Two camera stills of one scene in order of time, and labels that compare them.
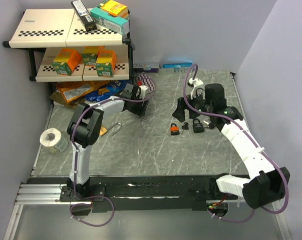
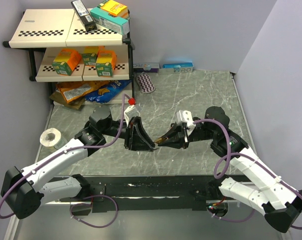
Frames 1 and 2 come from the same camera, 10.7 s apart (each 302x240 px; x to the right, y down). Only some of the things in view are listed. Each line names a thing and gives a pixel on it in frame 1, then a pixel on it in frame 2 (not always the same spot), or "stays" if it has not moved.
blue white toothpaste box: (175, 68) stays
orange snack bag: (73, 91) stays
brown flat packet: (58, 96) stays
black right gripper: (179, 113) -> (176, 137)
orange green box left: (66, 61) stays
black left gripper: (140, 111) -> (136, 138)
